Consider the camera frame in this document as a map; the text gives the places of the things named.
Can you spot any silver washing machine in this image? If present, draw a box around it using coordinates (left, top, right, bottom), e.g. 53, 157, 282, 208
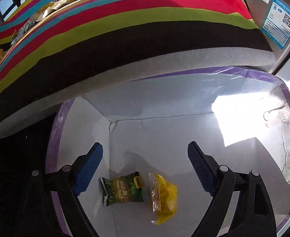
243, 0, 290, 74

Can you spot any colourful striped tablecloth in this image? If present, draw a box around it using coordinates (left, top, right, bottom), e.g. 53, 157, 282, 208
0, 0, 276, 123

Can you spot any yellow cake snack packet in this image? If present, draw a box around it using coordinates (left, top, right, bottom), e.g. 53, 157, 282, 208
149, 173, 178, 225

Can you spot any green pea snack packet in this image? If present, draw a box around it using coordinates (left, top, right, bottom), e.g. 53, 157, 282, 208
100, 171, 144, 207

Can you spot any white cardboard box purple tape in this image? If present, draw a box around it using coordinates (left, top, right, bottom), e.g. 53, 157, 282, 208
46, 67, 290, 236

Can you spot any blue energy label sticker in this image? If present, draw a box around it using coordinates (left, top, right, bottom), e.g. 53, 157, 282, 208
262, 0, 290, 49

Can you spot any white lemon snack packet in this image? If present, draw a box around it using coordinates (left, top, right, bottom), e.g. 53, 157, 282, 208
42, 0, 68, 12

